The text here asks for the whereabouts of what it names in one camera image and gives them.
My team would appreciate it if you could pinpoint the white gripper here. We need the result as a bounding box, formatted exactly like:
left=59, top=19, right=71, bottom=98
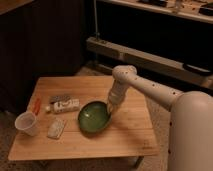
left=107, top=81, right=129, bottom=112

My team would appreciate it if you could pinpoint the green ceramic bowl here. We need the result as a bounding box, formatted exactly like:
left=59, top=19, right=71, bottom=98
left=78, top=101, right=111, bottom=133

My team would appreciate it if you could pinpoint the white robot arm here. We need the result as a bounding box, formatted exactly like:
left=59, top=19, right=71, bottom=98
left=107, top=65, right=213, bottom=171

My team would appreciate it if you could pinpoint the long shelf beam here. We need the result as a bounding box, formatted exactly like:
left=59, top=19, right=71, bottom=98
left=86, top=37, right=213, bottom=90

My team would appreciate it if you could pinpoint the white tube with label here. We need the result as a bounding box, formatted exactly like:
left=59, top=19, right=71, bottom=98
left=45, top=99, right=80, bottom=114

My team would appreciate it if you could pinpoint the metal vertical pole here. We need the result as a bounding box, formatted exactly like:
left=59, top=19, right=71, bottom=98
left=93, top=0, right=100, bottom=41

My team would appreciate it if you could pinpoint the wooden table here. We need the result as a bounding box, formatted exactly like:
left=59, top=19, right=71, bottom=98
left=8, top=76, right=159, bottom=161

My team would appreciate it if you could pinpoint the black object on shelf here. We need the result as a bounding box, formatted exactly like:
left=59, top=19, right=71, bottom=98
left=182, top=63, right=213, bottom=76

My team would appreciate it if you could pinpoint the white wrapped snack bar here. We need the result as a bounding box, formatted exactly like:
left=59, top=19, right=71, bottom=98
left=47, top=118, right=66, bottom=139

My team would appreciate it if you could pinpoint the orange marker pen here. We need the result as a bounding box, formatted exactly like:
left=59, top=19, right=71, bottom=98
left=32, top=98, right=41, bottom=115

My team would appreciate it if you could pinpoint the white plastic cup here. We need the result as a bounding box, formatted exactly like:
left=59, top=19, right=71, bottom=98
left=15, top=112, right=38, bottom=136

